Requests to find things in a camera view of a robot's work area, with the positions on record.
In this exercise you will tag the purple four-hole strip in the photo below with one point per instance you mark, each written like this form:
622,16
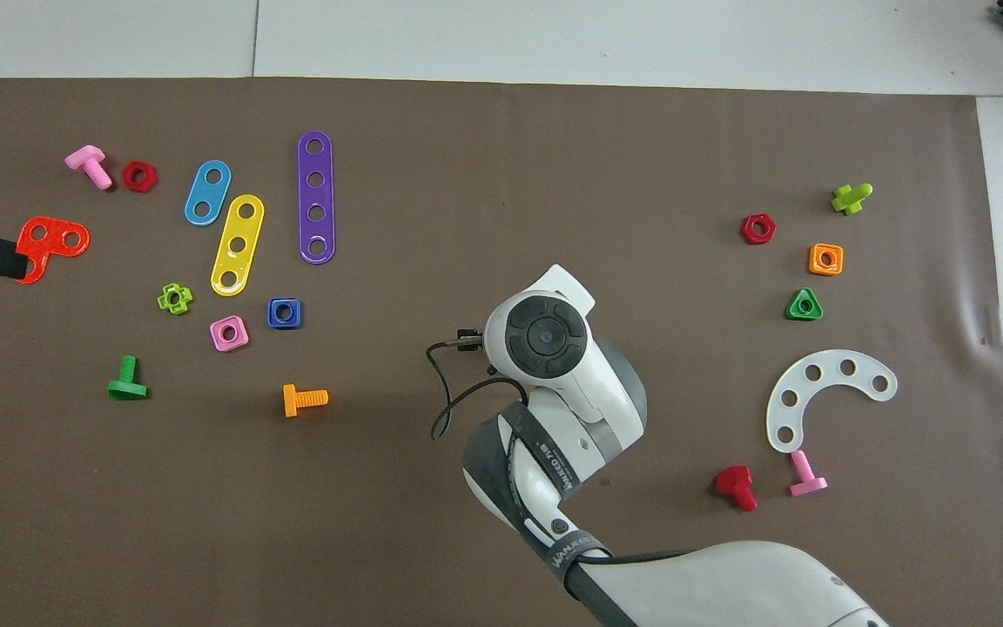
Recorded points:
316,196

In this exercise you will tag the pink plastic screw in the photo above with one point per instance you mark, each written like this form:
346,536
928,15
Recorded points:
806,475
88,161

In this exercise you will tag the lime green flower nut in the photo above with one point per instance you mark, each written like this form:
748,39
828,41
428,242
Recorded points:
185,302

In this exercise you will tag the white curved five-hole plate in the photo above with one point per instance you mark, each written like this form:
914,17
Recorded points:
831,364

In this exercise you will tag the yellow three-hole strip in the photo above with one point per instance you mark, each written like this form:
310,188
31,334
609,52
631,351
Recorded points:
243,227

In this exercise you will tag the pink square nut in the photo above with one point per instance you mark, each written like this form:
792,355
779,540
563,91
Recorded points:
241,342

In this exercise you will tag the blue square nut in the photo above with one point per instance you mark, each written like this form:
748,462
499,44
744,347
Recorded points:
273,320

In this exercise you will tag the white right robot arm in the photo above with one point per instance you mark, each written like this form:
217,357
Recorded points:
580,383

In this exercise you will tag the orange square nut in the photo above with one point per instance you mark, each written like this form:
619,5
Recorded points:
815,268

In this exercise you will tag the dark green triangle nut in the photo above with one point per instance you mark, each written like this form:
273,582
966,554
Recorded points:
793,313

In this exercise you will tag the orange heart-shaped plate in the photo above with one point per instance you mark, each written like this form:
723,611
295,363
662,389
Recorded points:
42,252

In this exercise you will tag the orange plastic screw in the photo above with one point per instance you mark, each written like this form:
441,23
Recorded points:
301,400

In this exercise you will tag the brown paper mat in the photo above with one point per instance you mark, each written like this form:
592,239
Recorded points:
467,540

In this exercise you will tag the lime green plastic screw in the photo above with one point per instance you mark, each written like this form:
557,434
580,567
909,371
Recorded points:
850,200

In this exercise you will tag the blue two-hole strip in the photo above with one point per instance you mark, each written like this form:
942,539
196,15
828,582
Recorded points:
208,193

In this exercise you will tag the red plastic screw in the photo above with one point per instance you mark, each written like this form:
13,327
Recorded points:
737,483

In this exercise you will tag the red hexagon nut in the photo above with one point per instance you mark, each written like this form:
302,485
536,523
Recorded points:
747,235
128,174

